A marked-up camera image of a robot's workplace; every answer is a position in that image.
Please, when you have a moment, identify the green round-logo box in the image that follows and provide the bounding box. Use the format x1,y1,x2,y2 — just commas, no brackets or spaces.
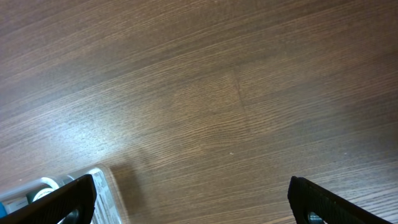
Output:
26,187,54,204

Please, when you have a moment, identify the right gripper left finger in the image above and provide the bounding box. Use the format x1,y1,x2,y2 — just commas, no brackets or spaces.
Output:
1,174,96,224

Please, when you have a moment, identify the clear plastic container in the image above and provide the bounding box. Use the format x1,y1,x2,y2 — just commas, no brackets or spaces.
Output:
1,165,125,224

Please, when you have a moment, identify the blue yellow VapoDrops box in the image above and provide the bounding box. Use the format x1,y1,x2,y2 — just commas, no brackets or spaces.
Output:
0,202,7,218

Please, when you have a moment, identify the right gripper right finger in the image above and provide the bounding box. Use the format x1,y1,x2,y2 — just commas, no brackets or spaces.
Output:
287,176,391,224

